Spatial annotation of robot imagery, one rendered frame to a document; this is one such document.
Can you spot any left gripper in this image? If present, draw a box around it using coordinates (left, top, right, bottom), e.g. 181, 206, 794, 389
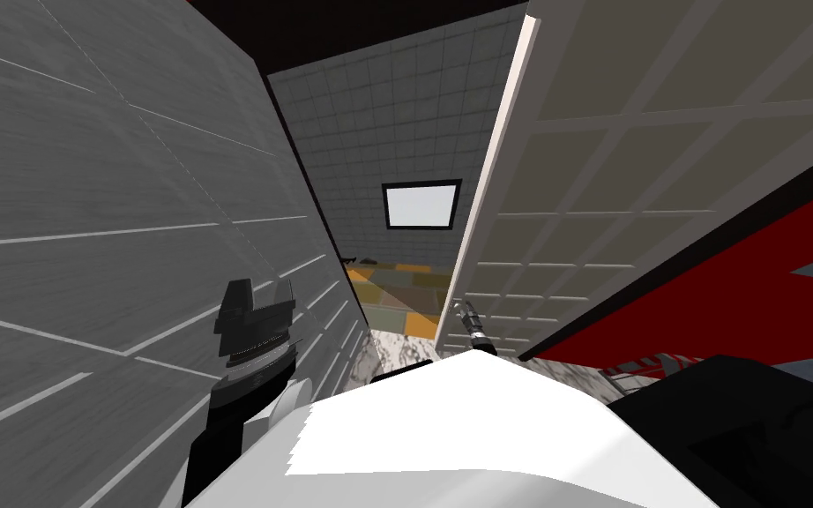
213, 278, 298, 358

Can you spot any black-framed window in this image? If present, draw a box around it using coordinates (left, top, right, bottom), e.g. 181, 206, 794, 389
380, 178, 464, 232

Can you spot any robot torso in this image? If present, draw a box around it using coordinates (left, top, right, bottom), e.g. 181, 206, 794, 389
186, 348, 721, 508

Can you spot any pale panelled door leaf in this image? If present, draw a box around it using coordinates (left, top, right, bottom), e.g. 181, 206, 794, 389
434, 0, 813, 361

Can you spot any black and silver door handle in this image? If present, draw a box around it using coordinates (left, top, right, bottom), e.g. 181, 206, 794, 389
451, 299, 497, 355

